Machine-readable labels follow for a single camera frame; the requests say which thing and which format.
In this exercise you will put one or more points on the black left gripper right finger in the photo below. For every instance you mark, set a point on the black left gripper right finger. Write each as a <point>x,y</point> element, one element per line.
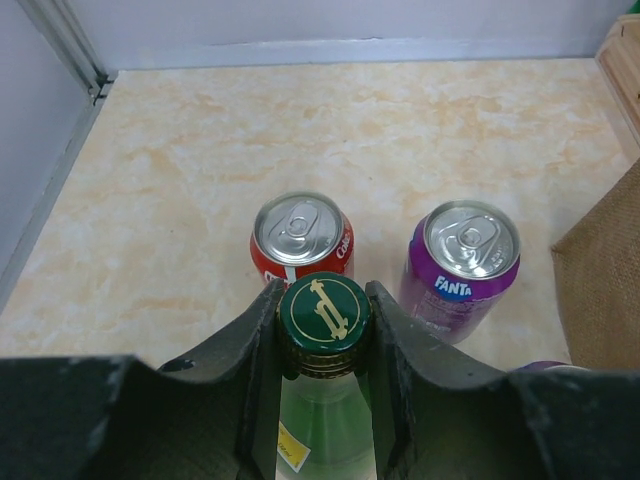
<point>438,413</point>

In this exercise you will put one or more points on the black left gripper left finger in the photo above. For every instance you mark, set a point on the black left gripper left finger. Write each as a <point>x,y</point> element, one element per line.
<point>210,413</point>

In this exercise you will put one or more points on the purple can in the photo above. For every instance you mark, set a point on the purple can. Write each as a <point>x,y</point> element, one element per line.
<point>540,366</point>
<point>462,258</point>

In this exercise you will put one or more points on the green glass bottle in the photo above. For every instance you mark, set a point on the green glass bottle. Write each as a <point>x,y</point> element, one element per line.
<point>324,328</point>

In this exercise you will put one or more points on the red can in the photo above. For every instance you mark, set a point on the red can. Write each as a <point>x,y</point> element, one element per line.
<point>299,233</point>

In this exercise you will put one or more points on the patterned canvas tote bag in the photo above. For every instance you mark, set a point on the patterned canvas tote bag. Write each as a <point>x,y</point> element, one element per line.
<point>596,268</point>

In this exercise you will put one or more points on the wooden clothes rack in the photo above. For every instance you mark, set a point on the wooden clothes rack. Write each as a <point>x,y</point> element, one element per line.
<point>618,60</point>

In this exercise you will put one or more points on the aluminium rail frame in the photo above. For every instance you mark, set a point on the aluminium rail frame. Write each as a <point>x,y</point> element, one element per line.
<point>53,85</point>

